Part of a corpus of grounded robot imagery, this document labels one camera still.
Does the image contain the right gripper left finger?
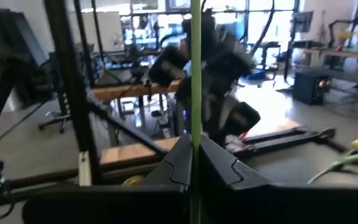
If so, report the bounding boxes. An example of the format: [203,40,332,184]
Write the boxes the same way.
[141,133,193,192]

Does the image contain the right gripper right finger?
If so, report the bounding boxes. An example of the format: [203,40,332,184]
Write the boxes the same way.
[199,134,272,192]

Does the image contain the tulip with green stem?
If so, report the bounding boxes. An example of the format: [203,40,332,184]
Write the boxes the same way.
[190,0,203,224]

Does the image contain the background yellow flowers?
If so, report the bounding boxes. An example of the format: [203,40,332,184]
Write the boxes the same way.
[335,29,354,44]

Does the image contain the wooden board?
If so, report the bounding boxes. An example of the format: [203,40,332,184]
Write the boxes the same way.
[99,136,181,167]

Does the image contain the wooden workbench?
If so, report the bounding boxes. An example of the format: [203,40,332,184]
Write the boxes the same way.
[90,79,181,105]

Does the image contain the black computer tower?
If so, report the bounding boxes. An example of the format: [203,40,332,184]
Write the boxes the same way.
[291,68,333,106]

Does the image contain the office chair base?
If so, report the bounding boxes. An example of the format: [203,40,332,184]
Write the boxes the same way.
[38,110,73,135]

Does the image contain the white board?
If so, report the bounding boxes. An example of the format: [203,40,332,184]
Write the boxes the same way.
[80,11,126,53]

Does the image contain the background flower table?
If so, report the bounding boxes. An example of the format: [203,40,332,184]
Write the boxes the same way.
[301,46,358,62]

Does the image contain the black monitor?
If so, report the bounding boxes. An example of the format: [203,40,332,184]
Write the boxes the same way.
[292,10,314,34]

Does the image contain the black leaning panel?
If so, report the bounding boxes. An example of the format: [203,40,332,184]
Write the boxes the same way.
[0,5,54,106]

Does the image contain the black diagonal frame brace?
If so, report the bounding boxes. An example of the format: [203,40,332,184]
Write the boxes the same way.
[87,96,170,156]

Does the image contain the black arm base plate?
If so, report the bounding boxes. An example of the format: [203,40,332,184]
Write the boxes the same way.
[228,125,337,156]

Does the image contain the thick black frame post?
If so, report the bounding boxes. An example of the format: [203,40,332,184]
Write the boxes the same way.
[44,0,103,187]

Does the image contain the thin black frame post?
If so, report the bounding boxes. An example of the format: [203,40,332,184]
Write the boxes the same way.
[72,0,96,90]

